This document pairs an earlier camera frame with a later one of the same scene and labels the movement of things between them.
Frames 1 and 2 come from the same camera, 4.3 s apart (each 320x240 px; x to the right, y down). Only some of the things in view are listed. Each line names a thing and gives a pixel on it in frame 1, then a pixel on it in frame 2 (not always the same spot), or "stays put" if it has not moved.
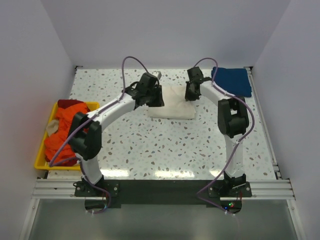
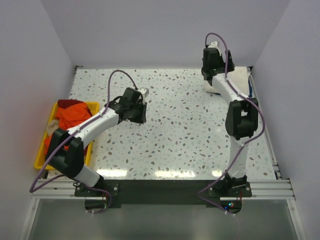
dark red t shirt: x=65 y=103 stays put
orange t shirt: x=53 y=143 stays put
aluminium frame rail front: x=65 y=189 stays put
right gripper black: x=188 y=97 to x=230 y=65
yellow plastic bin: x=92 y=105 stays put
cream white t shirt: x=176 y=107 to x=239 y=78
